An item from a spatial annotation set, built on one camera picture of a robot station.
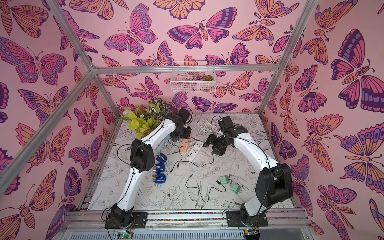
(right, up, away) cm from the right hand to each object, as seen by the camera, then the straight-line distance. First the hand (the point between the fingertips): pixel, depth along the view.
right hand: (207, 146), depth 82 cm
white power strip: (-7, -5, +15) cm, 17 cm away
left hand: (-10, +5, +17) cm, 20 cm away
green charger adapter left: (+10, -19, +3) cm, 22 cm away
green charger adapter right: (+15, -23, -1) cm, 27 cm away
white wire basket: (-8, +43, +13) cm, 45 cm away
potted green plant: (-37, +14, +1) cm, 40 cm away
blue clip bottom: (-27, -19, +3) cm, 33 cm away
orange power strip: (-14, -1, +17) cm, 22 cm away
